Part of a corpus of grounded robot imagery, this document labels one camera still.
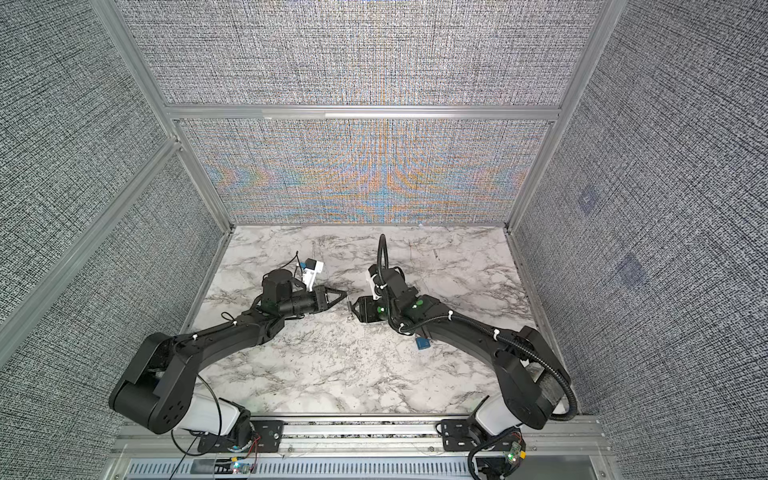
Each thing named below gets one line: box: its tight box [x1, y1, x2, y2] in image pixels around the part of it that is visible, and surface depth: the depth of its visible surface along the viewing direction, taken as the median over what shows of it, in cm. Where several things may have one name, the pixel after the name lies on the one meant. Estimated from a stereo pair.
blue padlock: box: [415, 337, 431, 350], surface depth 90 cm
